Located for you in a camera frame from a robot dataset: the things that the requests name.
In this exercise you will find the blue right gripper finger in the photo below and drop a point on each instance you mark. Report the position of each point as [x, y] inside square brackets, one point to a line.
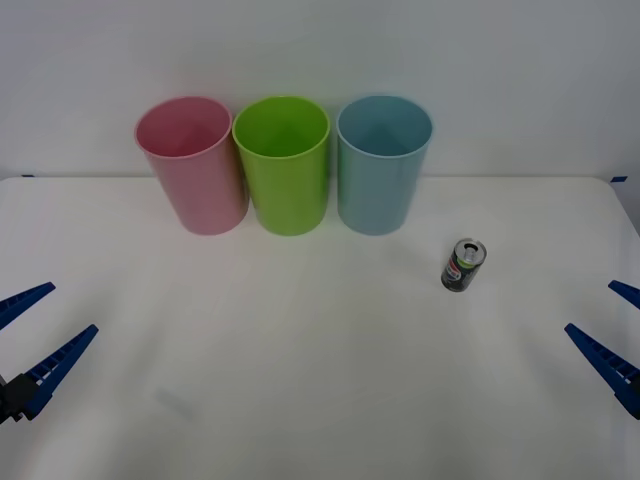
[627, 291]
[607, 362]

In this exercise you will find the pale blue plastic bin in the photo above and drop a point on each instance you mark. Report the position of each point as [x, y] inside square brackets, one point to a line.
[372, 195]

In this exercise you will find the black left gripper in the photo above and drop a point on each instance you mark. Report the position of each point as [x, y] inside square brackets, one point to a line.
[12, 397]

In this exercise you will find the green plastic bin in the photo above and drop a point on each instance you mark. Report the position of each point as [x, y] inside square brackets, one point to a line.
[287, 200]

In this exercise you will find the black drink can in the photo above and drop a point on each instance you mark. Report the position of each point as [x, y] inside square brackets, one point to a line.
[461, 272]

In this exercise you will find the pink plastic bin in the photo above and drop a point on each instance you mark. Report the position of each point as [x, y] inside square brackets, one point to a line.
[205, 195]

